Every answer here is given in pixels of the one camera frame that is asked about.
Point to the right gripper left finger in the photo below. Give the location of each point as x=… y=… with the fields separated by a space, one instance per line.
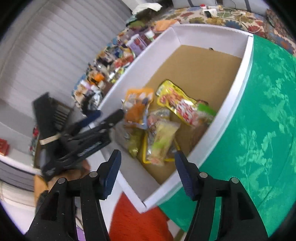
x=55 y=219

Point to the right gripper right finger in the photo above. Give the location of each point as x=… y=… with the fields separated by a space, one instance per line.
x=239 y=218

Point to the orange snack pouch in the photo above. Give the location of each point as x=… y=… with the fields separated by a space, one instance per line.
x=136 y=107

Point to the pale green snack bag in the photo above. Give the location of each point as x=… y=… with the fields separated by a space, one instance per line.
x=165 y=134

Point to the yellow red snack bag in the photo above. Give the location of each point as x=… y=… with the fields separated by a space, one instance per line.
x=190 y=111

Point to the green patterned bedspread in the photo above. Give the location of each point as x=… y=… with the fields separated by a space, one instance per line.
x=258 y=146

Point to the white cardboard box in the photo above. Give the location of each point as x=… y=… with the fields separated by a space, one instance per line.
x=208 y=62

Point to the dark floral cloth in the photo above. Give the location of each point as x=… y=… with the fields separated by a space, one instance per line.
x=277 y=32

